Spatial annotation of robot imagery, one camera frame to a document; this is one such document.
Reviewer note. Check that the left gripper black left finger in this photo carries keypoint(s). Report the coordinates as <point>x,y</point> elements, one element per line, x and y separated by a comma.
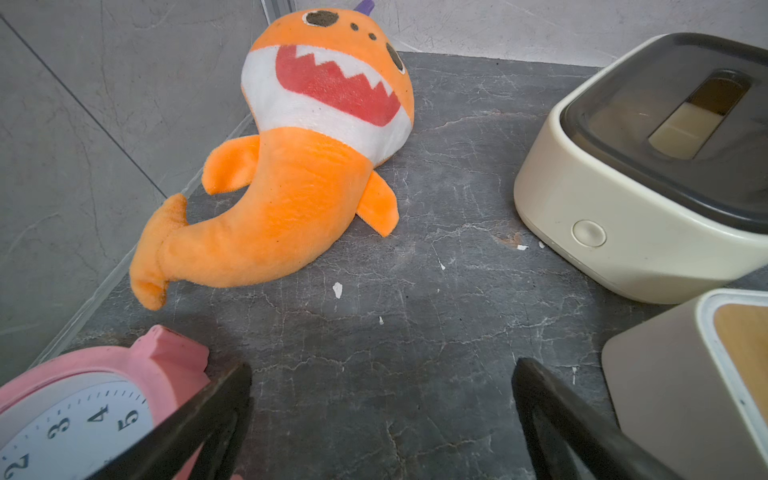
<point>207,431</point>

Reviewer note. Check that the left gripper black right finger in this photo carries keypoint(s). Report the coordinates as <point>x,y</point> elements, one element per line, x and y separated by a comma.
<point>558,426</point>

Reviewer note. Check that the white tissue box wooden lid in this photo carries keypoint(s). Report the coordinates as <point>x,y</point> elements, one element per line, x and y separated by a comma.
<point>690,385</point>

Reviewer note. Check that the cream tissue box dark lid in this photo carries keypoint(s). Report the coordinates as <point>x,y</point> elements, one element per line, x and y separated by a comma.
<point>651,176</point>

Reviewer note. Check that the pink alarm clock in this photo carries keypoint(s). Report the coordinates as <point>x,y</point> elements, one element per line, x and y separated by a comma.
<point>69,417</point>

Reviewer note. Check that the orange shark plush toy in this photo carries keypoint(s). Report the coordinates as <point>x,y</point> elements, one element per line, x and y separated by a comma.
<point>332,100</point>

